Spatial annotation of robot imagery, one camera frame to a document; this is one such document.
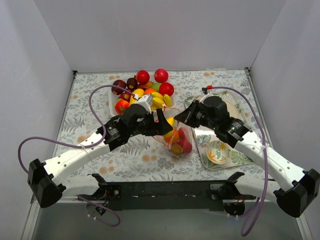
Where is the orange toy orange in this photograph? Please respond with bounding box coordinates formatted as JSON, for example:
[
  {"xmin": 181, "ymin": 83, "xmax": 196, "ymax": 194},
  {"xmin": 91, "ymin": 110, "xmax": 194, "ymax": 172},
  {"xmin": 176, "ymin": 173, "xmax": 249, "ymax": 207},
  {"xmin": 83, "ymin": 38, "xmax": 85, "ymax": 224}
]
[{"xmin": 163, "ymin": 128, "xmax": 180, "ymax": 144}]

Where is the clear zip top bag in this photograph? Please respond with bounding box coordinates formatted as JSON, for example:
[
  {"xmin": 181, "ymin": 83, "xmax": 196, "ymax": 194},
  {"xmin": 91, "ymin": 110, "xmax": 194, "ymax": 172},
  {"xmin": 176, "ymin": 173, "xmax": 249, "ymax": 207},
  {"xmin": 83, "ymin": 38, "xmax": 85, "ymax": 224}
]
[{"xmin": 153, "ymin": 107, "xmax": 193, "ymax": 159}]

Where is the brown yellow toy fruit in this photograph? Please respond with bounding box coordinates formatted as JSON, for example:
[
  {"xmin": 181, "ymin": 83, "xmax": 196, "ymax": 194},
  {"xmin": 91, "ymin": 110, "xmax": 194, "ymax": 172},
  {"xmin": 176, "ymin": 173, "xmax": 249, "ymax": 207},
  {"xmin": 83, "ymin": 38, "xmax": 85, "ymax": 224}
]
[{"xmin": 170, "ymin": 143, "xmax": 183, "ymax": 156}]

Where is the red yellow toy mango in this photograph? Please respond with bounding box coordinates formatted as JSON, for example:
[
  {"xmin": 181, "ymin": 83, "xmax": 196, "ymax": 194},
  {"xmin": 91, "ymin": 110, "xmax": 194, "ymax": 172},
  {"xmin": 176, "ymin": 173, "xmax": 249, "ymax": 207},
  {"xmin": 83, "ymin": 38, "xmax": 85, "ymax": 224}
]
[{"xmin": 129, "ymin": 88, "xmax": 144, "ymax": 105}]

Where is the red toy pomegranate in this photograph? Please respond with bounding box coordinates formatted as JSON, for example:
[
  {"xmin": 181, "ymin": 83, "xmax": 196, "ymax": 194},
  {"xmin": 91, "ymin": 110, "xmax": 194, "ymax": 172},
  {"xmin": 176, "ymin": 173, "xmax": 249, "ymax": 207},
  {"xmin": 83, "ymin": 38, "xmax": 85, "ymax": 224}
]
[{"xmin": 177, "ymin": 138, "xmax": 193, "ymax": 154}]

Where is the yellow toy peach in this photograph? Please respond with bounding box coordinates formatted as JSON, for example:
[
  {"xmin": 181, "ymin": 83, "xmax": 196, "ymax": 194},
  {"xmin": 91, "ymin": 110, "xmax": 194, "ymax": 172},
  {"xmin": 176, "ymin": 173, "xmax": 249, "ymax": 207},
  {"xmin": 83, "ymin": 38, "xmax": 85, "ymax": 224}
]
[{"xmin": 166, "ymin": 117, "xmax": 175, "ymax": 127}]

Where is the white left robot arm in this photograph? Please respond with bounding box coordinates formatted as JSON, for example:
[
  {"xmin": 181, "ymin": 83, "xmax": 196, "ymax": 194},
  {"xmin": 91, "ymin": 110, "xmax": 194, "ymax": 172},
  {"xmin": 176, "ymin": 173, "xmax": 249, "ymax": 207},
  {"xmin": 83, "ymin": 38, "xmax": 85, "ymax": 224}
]
[{"xmin": 27, "ymin": 104, "xmax": 173, "ymax": 208}]

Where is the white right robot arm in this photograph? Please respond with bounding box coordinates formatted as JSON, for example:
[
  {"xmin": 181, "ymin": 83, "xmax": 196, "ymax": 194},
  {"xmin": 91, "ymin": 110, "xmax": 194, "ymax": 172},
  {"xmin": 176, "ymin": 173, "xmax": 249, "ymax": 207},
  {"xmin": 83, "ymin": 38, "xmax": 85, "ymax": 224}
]
[{"xmin": 174, "ymin": 96, "xmax": 320, "ymax": 218}]

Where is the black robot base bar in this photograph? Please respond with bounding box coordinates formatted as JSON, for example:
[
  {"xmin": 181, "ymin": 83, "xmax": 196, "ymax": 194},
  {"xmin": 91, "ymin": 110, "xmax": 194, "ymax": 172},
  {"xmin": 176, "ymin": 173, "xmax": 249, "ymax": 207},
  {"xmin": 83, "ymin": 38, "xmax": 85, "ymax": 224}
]
[{"xmin": 84, "ymin": 176, "xmax": 250, "ymax": 216}]

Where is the red toy apple top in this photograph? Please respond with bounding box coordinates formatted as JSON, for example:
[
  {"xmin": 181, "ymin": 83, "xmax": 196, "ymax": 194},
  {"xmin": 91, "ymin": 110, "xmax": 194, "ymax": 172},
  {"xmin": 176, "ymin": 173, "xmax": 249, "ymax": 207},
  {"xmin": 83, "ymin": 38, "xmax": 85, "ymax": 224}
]
[{"xmin": 154, "ymin": 68, "xmax": 169, "ymax": 83}]

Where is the pink and cream plate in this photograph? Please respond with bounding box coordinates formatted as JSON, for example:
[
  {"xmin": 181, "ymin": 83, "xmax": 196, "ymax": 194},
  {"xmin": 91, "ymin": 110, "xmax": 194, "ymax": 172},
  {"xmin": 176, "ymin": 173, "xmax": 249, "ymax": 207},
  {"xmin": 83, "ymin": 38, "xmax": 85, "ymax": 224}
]
[{"xmin": 224, "ymin": 100, "xmax": 241, "ymax": 119}]

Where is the yellow toy banana bunch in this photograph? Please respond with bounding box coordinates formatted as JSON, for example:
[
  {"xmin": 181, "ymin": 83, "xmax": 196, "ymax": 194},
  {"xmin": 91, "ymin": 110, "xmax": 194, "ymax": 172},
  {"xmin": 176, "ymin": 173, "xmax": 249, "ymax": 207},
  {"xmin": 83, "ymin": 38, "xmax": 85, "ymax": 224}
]
[{"xmin": 151, "ymin": 92, "xmax": 173, "ymax": 109}]

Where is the small orange toy tangerine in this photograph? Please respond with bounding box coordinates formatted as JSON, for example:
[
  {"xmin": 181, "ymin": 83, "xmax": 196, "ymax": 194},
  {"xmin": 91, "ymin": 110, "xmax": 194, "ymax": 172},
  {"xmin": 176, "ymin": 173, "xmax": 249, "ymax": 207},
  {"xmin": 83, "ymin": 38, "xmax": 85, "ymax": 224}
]
[{"xmin": 144, "ymin": 88, "xmax": 156, "ymax": 95}]

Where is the white plastic fruit basket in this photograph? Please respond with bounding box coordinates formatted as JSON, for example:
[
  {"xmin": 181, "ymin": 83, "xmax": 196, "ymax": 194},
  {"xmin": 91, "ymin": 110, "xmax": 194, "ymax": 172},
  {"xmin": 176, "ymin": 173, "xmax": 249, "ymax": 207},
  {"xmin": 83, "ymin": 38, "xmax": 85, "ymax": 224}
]
[{"xmin": 107, "ymin": 71, "xmax": 178, "ymax": 117}]

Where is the red toy apple right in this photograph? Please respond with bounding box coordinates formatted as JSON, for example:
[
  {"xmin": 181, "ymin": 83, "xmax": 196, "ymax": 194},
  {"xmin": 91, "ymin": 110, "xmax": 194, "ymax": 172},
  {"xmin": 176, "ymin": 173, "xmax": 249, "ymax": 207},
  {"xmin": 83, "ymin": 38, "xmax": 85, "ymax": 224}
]
[{"xmin": 158, "ymin": 82, "xmax": 175, "ymax": 96}]

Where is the dark purple toy plum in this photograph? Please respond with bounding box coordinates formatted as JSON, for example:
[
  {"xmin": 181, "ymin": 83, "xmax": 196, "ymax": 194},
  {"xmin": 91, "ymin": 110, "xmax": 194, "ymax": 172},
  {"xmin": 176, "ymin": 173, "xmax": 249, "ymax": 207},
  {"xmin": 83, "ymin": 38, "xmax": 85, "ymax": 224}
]
[{"xmin": 126, "ymin": 77, "xmax": 138, "ymax": 90}]

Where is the green toy fruit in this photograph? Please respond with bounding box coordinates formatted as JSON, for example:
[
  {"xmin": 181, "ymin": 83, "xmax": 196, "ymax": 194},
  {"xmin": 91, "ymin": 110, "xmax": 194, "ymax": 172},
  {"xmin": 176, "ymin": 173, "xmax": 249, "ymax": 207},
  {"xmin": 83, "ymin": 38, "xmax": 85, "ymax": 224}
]
[{"xmin": 151, "ymin": 82, "xmax": 161, "ymax": 92}]

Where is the dark red toy apple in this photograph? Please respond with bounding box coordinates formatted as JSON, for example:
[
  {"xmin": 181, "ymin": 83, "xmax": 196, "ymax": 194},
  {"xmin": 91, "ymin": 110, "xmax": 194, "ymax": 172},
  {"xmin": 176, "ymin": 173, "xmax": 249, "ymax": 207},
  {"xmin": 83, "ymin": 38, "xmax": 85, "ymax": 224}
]
[{"xmin": 111, "ymin": 79, "xmax": 127, "ymax": 95}]

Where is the small floral bowl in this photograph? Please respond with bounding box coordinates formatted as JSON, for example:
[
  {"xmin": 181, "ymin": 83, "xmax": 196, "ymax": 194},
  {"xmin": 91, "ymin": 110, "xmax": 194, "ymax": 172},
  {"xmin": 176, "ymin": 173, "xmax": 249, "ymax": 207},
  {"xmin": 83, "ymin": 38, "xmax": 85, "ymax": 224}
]
[{"xmin": 205, "ymin": 140, "xmax": 232, "ymax": 165}]

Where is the red toy apple back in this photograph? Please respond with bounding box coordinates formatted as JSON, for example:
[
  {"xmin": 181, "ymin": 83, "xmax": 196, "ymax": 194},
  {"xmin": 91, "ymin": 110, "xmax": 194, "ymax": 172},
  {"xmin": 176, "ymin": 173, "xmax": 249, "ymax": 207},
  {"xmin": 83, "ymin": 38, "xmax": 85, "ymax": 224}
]
[{"xmin": 135, "ymin": 70, "xmax": 150, "ymax": 84}]

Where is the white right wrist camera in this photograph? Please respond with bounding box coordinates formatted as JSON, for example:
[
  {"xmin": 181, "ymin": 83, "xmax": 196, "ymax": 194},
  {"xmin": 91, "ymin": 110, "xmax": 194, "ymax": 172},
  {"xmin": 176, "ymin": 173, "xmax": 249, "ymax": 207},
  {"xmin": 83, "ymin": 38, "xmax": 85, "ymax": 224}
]
[{"xmin": 200, "ymin": 86, "xmax": 212, "ymax": 102}]

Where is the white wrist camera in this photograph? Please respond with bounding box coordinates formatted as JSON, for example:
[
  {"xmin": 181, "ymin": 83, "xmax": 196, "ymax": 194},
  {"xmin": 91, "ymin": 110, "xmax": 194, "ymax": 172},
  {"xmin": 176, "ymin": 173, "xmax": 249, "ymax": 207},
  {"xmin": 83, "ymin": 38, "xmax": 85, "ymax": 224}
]
[
  {"xmin": 135, "ymin": 94, "xmax": 153, "ymax": 113},
  {"xmin": 200, "ymin": 86, "xmax": 212, "ymax": 102}
]

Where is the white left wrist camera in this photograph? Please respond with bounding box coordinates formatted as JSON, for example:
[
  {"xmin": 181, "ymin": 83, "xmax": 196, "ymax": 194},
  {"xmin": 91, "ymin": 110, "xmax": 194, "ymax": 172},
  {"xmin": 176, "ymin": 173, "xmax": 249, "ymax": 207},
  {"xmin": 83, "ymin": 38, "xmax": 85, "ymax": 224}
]
[{"xmin": 135, "ymin": 94, "xmax": 153, "ymax": 113}]

